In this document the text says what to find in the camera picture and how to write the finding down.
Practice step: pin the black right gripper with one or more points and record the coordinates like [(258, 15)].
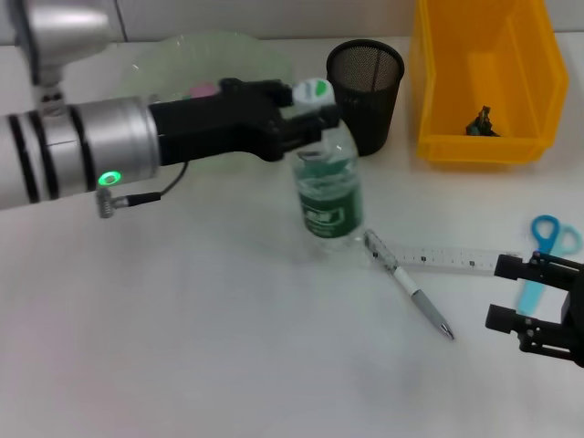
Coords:
[(576, 310)]

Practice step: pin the black mesh pen holder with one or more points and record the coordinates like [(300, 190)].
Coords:
[(369, 118)]

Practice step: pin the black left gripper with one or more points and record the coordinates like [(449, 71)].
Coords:
[(214, 128)]

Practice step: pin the translucent green fruit plate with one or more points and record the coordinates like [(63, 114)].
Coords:
[(205, 55)]

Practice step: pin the white grey ballpoint pen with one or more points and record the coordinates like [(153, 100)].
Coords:
[(424, 305)]

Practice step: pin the blue teal scissors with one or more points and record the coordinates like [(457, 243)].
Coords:
[(529, 296)]

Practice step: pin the pink toy peach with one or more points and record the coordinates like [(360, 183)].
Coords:
[(203, 90)]

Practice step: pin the clear plastic ruler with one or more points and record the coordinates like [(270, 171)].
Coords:
[(447, 259)]

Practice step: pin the yellow plastic bin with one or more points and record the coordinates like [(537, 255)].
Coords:
[(456, 91)]

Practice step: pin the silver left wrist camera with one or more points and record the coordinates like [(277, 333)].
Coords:
[(64, 36)]

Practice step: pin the clear green-label water bottle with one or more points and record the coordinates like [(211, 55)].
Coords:
[(328, 214)]

